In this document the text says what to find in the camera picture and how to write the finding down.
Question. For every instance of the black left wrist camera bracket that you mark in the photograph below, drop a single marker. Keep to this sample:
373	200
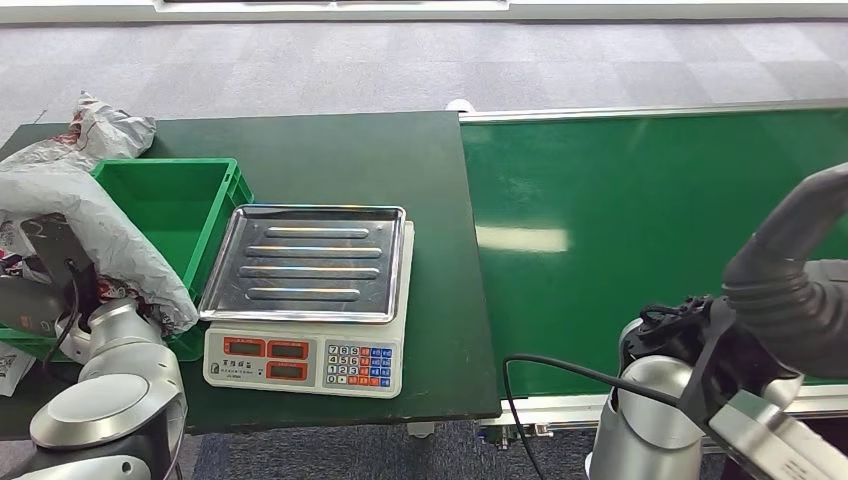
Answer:
53	248

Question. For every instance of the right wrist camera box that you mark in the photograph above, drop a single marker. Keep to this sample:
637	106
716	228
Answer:
775	437

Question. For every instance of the crumpled white courier bag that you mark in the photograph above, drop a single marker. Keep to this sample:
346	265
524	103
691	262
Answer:
109	129

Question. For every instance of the white electronic scale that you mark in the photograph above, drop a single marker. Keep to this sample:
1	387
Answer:
305	361

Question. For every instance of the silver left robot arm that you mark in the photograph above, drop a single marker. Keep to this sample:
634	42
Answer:
112	397

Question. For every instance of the black right wrist camera bracket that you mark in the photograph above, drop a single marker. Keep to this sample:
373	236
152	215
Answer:
705	371

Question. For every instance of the green conveyor belt aluminium frame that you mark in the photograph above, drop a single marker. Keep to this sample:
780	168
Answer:
662	199

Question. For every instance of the white round knob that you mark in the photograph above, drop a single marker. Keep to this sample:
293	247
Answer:
460	104

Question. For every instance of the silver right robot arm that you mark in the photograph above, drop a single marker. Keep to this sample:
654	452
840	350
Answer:
656	411

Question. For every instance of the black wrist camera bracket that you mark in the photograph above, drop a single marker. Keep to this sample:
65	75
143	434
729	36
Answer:
53	248
705	371

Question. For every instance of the green plastic crate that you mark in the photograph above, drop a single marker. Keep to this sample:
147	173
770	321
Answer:
179	192

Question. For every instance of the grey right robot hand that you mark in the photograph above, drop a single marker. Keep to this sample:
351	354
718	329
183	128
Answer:
808	212

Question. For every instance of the white bag with QR code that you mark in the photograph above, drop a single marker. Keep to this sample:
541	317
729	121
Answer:
10	371

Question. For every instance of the white courier bag black lettering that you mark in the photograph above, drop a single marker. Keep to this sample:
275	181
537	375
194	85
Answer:
112	232

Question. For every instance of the steel scale tray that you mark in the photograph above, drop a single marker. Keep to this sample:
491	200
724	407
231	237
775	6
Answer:
311	262

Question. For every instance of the metal conveyor support bracket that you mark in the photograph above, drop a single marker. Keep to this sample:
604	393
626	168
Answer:
513	436

